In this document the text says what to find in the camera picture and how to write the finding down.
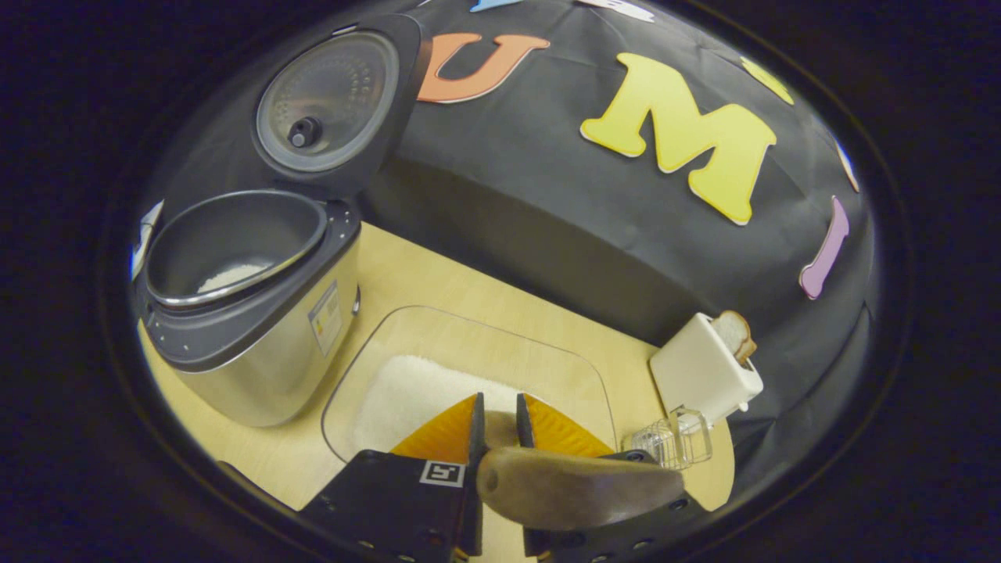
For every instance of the clear glass container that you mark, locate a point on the clear glass container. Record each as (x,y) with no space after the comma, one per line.
(469,336)

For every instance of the small white rice portion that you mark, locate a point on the small white rice portion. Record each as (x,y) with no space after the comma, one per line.
(231,276)

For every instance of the white toaster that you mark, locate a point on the white toaster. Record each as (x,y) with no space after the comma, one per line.
(696,371)

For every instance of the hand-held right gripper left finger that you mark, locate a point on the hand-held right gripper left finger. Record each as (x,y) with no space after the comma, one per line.
(476,438)

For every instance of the white bread slice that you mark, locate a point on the white bread slice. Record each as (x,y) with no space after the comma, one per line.
(735,332)

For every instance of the black backdrop cloth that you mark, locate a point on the black backdrop cloth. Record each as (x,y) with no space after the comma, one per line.
(547,219)

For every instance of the wooden spoon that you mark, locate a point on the wooden spoon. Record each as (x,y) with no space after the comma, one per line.
(579,489)

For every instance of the white rice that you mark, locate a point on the white rice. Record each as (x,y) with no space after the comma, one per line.
(414,391)

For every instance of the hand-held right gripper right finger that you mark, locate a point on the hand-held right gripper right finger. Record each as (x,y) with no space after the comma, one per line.
(523,426)

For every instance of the black and silver rice cooker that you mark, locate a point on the black and silver rice cooker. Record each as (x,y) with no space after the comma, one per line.
(266,360)

